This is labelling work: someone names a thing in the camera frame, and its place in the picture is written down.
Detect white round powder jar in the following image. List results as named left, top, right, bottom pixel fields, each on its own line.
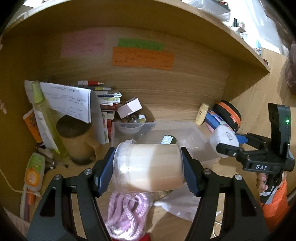
left=209, top=125, right=239, bottom=158

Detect white drawstring cloth pouch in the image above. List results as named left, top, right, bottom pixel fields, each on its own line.
left=154, top=182, right=200, bottom=222

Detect translucent jar beige contents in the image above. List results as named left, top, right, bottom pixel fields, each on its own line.
left=112, top=140, right=184, bottom=195

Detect orange sleeve forearm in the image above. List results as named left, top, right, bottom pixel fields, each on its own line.
left=260, top=179, right=290, bottom=232

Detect person right hand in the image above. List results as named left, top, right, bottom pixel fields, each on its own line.
left=256, top=171, right=287, bottom=194

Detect blue patchwork pencil pouch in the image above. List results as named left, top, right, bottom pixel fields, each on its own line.
left=204, top=110, right=248, bottom=144

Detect black orange round case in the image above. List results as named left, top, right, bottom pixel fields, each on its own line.
left=213, top=100, right=242, bottom=132

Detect clear plastic storage bin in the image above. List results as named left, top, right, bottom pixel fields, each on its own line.
left=110, top=121, right=220, bottom=168

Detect orange green sanitizer tube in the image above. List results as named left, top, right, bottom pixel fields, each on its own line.
left=24, top=153, right=46, bottom=192

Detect cream small lotion bottle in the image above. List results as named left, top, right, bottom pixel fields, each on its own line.
left=195, top=103, right=209, bottom=126

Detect green spray bottle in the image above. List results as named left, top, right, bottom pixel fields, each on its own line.
left=32, top=81, right=67, bottom=159

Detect bowl of trinkets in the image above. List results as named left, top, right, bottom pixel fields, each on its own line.
left=115, top=114, right=147, bottom=135

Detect white small cardboard box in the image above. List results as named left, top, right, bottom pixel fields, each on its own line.
left=117, top=97, right=142, bottom=119

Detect white printed paper sheet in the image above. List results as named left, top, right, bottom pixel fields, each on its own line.
left=24, top=80, right=92, bottom=124

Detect stack of books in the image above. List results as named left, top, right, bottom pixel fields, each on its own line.
left=92, top=85, right=122, bottom=144

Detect red white marker pen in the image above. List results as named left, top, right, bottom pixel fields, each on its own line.
left=77, top=80, right=102, bottom=86

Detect green sticky note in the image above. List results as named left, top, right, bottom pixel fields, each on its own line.
left=118, top=38, right=164, bottom=51

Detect orange sticky note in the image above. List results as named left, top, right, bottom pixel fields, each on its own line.
left=111, top=47, right=175, bottom=71

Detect pink sticky note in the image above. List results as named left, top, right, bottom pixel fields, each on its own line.
left=61, top=28, right=105, bottom=58

